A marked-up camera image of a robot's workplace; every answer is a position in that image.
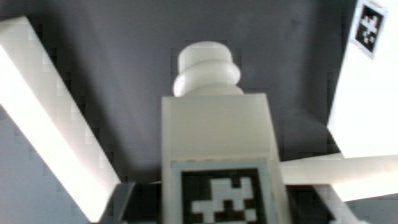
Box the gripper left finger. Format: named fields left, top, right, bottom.
left=102, top=182, right=161, bottom=224

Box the white square table top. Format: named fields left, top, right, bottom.
left=280, top=154, right=398, bottom=201

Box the white table leg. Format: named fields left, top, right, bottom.
left=161, top=41, right=292, bottom=224
left=326, top=0, right=398, bottom=158

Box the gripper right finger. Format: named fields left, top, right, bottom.
left=285, top=185, right=369, bottom=224

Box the white U-shaped obstacle fence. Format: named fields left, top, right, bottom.
left=0, top=16, right=118, bottom=222

